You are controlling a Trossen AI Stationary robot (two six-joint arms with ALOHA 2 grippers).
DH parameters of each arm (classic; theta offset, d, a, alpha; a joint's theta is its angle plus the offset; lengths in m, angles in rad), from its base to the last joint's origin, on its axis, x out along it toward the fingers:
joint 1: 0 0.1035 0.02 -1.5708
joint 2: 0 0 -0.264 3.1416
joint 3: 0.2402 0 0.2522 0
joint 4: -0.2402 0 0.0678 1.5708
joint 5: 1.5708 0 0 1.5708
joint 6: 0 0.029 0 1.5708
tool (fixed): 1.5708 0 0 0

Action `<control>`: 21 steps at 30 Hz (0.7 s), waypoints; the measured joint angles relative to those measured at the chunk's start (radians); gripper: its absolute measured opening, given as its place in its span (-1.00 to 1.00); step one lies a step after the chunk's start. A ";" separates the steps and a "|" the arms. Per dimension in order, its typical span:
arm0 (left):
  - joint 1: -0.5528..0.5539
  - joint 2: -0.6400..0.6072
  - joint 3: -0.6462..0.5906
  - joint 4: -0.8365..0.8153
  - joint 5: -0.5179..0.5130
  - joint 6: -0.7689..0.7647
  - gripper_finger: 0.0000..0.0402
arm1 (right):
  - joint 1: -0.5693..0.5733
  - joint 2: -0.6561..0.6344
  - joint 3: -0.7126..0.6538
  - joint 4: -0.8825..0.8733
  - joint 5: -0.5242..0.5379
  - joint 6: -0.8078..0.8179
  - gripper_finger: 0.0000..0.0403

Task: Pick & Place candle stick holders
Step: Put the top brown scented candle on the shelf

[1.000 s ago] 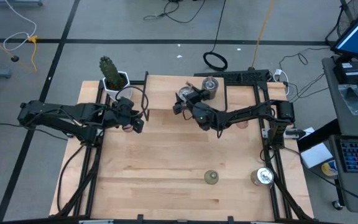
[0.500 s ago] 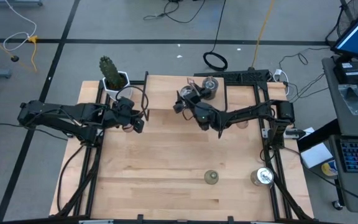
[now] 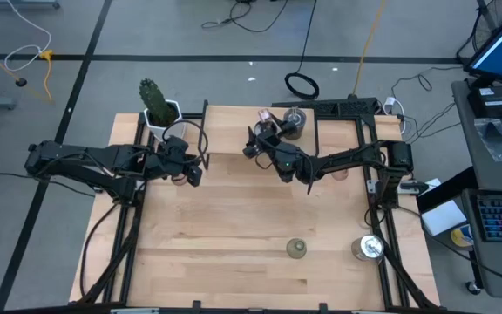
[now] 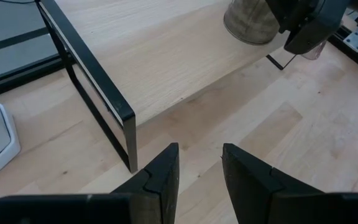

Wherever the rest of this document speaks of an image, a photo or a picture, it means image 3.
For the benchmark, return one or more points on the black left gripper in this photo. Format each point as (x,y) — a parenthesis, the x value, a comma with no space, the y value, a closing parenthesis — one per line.
(170,163)

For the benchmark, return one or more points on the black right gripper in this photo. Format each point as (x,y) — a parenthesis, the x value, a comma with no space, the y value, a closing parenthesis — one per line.
(273,148)

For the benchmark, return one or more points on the floral print candle tin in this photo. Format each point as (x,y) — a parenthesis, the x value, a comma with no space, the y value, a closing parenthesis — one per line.
(367,247)
(264,117)
(295,124)

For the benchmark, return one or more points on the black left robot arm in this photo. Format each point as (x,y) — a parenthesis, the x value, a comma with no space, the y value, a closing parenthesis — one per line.
(94,159)

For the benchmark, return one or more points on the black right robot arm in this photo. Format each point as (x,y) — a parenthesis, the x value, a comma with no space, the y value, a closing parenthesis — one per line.
(351,157)

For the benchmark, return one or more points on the wooden shelf with black legs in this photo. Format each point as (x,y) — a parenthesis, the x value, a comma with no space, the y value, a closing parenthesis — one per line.
(233,131)

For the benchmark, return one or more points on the green cactus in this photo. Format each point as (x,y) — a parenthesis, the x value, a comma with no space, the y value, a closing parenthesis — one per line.
(155,102)

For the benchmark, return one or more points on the white power adapter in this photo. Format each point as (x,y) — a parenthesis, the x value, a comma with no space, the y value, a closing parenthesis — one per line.
(389,104)

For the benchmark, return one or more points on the small black weight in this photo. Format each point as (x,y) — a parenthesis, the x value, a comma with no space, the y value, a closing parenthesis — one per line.
(21,82)

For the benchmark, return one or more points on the white box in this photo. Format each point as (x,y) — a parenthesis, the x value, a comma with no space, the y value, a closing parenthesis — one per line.
(442,216)

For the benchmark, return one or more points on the grey cart base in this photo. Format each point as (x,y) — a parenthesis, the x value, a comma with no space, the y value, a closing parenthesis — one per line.
(18,4)

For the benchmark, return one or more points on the black mini computer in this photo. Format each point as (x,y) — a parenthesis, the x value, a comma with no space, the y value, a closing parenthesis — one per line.
(493,101)

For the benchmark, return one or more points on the clear plastic bag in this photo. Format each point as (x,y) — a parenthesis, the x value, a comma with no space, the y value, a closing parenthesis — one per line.
(495,139)

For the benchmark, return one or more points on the grey desk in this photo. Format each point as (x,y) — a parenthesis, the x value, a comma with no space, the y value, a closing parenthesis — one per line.
(495,174)

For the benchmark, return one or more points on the black desk caster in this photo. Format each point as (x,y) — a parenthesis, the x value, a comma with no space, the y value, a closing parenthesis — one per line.
(471,286)

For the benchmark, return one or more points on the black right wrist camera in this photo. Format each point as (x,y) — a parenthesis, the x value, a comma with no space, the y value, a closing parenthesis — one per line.
(251,152)

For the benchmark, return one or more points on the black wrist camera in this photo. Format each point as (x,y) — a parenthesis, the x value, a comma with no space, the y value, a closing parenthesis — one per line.
(195,175)
(251,152)

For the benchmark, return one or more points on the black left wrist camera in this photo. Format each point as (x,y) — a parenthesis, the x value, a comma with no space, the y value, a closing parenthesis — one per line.
(195,175)

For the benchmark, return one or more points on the black perforated mount plate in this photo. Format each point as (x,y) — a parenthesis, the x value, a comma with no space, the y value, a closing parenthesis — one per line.
(342,107)

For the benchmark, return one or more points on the black aluminium table frame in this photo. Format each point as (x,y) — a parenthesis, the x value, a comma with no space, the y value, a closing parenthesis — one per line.
(359,131)

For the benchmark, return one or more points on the silver metal bracket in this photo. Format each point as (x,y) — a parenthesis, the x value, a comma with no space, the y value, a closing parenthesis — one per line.
(373,186)

